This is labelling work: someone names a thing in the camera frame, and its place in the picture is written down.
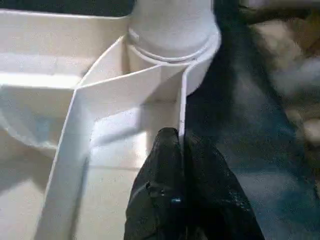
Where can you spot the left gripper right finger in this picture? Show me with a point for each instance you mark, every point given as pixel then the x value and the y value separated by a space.
pixel 215 202

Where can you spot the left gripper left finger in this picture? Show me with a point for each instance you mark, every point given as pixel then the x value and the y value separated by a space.
pixel 160 197

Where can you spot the white plastic table top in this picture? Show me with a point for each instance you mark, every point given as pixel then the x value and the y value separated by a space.
pixel 112 100

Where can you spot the white plastic table leg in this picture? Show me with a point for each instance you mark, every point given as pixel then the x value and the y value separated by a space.
pixel 172 20

